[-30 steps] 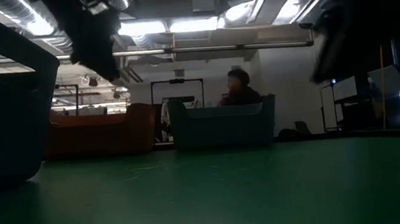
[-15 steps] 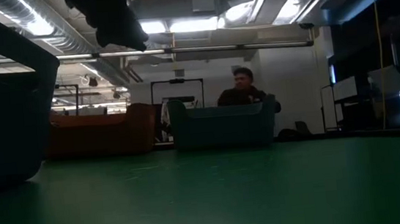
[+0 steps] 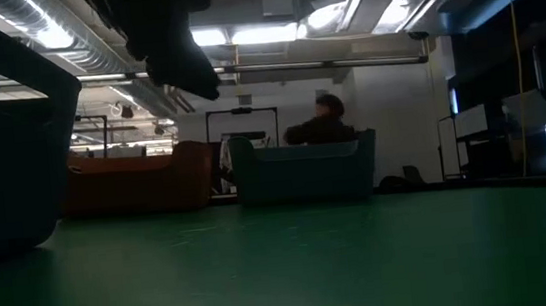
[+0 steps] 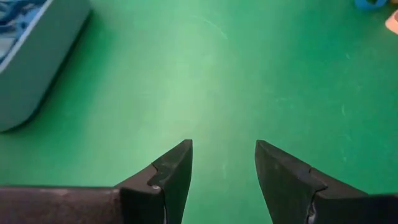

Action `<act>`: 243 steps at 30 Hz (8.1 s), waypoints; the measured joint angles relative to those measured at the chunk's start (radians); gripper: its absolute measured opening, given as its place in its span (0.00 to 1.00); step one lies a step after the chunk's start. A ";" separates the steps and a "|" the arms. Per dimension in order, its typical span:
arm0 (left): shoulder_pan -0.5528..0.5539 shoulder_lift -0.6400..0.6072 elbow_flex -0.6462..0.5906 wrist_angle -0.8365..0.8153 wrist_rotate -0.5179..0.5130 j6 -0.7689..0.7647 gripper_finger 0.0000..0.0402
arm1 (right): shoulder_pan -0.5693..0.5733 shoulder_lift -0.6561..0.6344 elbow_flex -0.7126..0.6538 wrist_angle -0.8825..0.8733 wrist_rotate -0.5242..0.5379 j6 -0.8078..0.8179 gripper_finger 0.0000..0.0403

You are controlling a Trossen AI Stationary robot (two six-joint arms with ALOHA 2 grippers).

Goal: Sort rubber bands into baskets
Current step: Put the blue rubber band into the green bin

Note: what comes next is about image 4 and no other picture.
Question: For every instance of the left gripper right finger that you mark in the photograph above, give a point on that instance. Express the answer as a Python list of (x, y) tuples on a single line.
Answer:
[(295, 199)]

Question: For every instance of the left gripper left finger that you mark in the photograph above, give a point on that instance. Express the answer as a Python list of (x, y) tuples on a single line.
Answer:
[(93, 205)]

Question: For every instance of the blue rubber band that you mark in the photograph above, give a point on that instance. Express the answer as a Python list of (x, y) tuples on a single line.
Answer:
[(370, 3)]

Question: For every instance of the green table mat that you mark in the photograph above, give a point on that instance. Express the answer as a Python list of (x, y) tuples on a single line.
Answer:
[(217, 77)]

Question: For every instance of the teal plastic basket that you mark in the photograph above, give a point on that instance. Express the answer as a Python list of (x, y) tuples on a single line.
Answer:
[(37, 62)]

